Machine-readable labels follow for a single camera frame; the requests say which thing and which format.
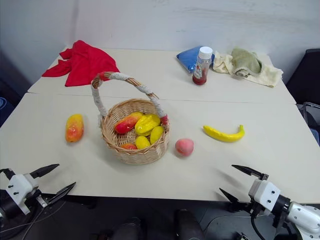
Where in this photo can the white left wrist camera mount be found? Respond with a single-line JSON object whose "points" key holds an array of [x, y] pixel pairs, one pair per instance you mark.
{"points": [[20, 190]]}

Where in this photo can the small red orange fruit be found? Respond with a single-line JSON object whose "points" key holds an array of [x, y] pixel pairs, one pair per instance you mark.
{"points": [[128, 146]]}

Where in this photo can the green towel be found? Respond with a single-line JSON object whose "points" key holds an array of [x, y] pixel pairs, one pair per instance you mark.
{"points": [[246, 61]]}

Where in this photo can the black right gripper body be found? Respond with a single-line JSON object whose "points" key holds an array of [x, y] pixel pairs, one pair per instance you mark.
{"points": [[252, 210]]}

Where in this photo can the blue round object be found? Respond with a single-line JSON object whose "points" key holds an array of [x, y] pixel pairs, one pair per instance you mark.
{"points": [[5, 110]]}

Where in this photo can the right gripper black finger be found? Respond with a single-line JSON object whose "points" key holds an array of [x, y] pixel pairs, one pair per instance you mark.
{"points": [[230, 197], [247, 171]]}

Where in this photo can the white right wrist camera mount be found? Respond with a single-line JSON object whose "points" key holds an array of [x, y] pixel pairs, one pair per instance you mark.
{"points": [[265, 193]]}

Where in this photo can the yellow banana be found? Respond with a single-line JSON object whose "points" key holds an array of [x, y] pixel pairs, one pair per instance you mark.
{"points": [[220, 136]]}

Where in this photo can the large red orange mango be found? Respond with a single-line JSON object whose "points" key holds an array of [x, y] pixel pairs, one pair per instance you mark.
{"points": [[74, 128]]}

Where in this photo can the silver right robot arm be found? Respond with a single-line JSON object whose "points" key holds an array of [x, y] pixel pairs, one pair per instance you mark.
{"points": [[302, 217]]}

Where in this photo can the pink peach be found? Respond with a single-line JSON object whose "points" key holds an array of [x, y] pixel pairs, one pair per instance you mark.
{"points": [[184, 147]]}

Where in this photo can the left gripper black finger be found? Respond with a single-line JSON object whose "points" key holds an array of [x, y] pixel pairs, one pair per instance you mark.
{"points": [[43, 171], [61, 195]]}

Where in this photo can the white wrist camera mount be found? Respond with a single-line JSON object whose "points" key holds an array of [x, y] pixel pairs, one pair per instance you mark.
{"points": [[20, 190], [265, 193]]}

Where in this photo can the red yellow mango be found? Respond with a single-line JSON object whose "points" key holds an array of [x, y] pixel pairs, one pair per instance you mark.
{"points": [[125, 125]]}

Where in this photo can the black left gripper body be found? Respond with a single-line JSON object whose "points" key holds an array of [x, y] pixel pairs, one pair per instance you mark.
{"points": [[37, 203]]}

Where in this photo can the cream towel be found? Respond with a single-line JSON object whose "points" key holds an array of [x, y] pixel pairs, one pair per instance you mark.
{"points": [[267, 75]]}

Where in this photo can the red cloth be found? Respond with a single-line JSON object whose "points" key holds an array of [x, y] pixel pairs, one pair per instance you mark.
{"points": [[85, 62]]}

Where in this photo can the ketchup bottle with white cap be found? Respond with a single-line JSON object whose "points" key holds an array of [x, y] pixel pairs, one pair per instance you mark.
{"points": [[200, 70]]}

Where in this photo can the blue cloth bag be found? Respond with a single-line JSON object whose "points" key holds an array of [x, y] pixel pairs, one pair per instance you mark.
{"points": [[188, 57]]}

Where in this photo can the yellow lemon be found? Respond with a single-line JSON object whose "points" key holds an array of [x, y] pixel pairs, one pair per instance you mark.
{"points": [[156, 133], [142, 142]]}

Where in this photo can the yellow starfruit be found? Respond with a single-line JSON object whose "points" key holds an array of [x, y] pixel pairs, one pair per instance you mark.
{"points": [[146, 123]]}

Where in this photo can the black chair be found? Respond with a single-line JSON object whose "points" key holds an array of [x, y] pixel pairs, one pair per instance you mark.
{"points": [[306, 75]]}

